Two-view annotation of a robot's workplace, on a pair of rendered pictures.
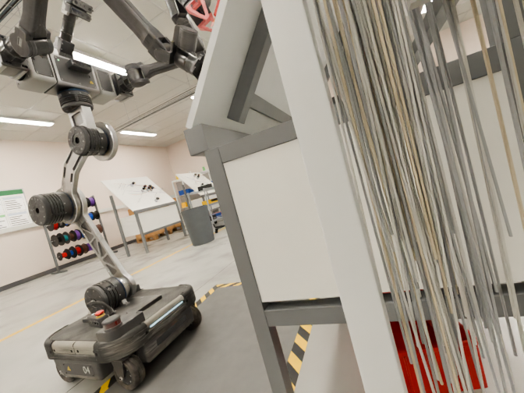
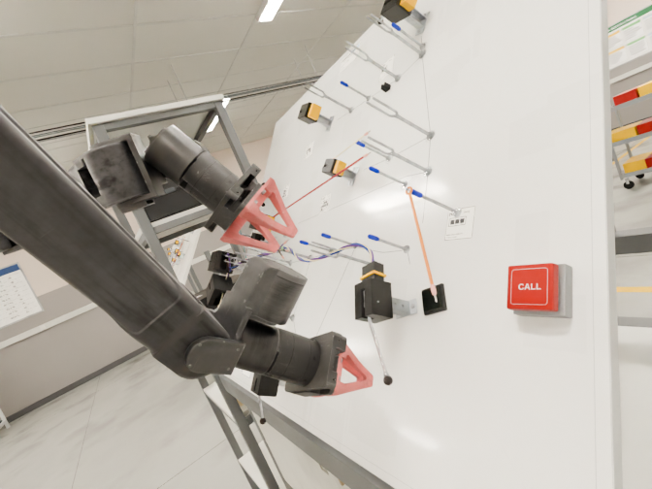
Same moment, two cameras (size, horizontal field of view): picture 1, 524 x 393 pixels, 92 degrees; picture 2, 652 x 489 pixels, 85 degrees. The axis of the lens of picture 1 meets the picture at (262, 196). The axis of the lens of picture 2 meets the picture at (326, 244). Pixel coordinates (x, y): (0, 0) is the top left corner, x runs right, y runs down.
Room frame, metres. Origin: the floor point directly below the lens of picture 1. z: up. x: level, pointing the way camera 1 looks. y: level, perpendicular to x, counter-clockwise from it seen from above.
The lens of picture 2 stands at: (0.54, 0.38, 1.28)
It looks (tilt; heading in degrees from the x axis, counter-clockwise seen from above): 6 degrees down; 306
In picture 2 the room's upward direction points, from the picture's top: 23 degrees counter-clockwise
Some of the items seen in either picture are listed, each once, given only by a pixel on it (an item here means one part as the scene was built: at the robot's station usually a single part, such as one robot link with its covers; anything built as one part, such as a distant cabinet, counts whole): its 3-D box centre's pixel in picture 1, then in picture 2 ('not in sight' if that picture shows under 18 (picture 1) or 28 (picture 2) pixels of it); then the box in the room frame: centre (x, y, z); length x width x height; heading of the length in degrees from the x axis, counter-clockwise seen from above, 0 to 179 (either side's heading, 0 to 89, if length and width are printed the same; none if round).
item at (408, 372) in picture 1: (399, 330); not in sight; (0.86, -0.34, 0.07); 0.39 x 0.29 x 0.14; 172
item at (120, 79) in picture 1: (127, 83); not in sight; (1.47, 0.56, 1.45); 0.09 x 0.08 x 0.12; 156
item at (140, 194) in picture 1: (146, 210); not in sight; (5.59, 2.54, 0.83); 1.18 x 0.72 x 1.65; 156
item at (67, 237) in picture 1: (77, 231); not in sight; (6.17, 4.57, 0.81); 1.29 x 0.55 x 1.62; 157
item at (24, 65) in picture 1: (15, 48); not in sight; (1.01, 0.77, 1.45); 0.09 x 0.08 x 0.12; 156
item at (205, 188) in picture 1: (210, 205); not in sight; (6.55, 1.33, 0.54); 0.99 x 0.50 x 1.08; 159
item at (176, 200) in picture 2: not in sight; (172, 195); (1.86, -0.56, 1.56); 0.30 x 0.23 x 0.19; 70
